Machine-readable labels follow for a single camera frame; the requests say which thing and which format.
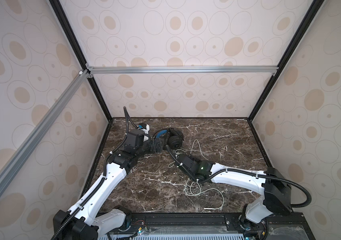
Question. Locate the black corner frame post right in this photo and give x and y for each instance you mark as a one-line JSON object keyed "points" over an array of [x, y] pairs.
{"points": [[292, 46]]}

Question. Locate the black blue gaming headphones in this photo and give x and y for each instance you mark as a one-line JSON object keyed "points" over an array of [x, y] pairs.
{"points": [[171, 137]]}

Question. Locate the black corner frame post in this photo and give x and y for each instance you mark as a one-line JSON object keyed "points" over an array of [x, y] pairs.
{"points": [[58, 10], [292, 46]]}

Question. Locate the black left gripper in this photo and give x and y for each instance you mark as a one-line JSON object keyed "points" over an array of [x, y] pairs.
{"points": [[159, 145]]}

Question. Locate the aluminium rail back horizontal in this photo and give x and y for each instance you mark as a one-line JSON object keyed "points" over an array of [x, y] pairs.
{"points": [[189, 70]]}

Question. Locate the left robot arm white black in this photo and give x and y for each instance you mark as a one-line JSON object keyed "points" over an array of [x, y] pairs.
{"points": [[81, 221]]}

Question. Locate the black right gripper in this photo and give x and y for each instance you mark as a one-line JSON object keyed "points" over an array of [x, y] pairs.
{"points": [[190, 159]]}

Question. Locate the aluminium rail left diagonal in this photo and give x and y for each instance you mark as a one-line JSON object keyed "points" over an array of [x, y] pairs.
{"points": [[21, 155]]}

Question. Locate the black corner frame post left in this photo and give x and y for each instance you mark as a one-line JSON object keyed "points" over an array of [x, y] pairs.
{"points": [[58, 10]]}

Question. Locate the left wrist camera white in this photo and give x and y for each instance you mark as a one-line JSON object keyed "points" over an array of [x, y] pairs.
{"points": [[144, 127]]}

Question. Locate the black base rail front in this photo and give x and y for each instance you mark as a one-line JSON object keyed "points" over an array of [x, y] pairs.
{"points": [[212, 226]]}

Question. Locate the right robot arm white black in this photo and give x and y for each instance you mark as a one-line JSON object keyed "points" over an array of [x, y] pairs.
{"points": [[273, 188]]}

